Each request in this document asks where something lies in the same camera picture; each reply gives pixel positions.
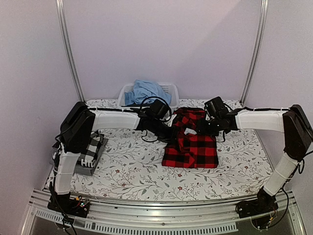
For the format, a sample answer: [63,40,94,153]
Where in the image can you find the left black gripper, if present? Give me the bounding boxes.
[150,118,184,143]

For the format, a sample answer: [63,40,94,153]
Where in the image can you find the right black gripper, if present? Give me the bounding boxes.
[195,117,222,137]

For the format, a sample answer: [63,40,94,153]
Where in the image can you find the red black plaid shirt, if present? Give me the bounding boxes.
[161,107,219,168]

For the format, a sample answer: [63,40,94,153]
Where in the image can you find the black white plaid shirt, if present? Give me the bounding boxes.
[76,132,104,168]

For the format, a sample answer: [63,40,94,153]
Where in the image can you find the grey shirt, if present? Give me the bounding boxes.
[74,137,108,176]

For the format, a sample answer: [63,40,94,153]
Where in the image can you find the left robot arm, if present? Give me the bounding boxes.
[50,99,174,212]

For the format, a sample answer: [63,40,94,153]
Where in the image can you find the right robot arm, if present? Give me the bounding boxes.
[196,104,313,196]

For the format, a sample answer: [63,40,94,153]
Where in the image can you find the blue shirt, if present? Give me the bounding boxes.
[125,80,171,106]

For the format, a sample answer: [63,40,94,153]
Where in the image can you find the white plastic basket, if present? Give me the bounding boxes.
[117,83,179,112]

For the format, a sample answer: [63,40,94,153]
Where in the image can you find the floral tablecloth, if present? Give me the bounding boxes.
[44,98,278,202]

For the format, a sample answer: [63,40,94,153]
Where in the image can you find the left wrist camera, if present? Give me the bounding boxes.
[145,100,176,127]

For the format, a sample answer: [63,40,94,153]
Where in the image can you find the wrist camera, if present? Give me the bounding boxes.
[145,100,176,127]
[204,96,229,118]

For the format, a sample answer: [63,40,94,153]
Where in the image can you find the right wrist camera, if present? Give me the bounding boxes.
[204,96,229,118]

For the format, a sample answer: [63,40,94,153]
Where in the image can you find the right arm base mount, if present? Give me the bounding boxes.
[235,193,278,230]

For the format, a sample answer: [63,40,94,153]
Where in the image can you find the aluminium front rail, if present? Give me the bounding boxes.
[21,189,308,235]

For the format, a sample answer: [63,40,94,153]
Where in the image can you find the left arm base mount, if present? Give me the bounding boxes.
[47,185,90,218]

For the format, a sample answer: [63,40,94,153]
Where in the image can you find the right aluminium post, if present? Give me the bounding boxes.
[240,0,268,105]

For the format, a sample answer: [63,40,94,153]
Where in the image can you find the aluminium post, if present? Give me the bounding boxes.
[240,0,268,105]
[55,0,85,102]

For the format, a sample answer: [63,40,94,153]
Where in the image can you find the left aluminium post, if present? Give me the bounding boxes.
[55,0,85,102]

